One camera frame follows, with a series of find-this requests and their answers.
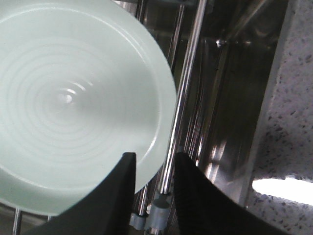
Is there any stainless steel sink basin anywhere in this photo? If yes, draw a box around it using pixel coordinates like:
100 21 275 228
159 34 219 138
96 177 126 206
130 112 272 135
114 0 289 209

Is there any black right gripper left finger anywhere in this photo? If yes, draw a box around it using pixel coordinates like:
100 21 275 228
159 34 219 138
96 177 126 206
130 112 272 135
26 153 136 235

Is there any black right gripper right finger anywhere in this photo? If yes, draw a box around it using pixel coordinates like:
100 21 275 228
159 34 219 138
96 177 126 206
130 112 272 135
174 152 285 235

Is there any light green round plate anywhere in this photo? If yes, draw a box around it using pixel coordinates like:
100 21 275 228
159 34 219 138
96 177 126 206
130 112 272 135
0 0 176 215

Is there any roll-up steel drying rack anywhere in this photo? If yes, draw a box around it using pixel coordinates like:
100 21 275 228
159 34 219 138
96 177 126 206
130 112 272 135
12 0 208 235

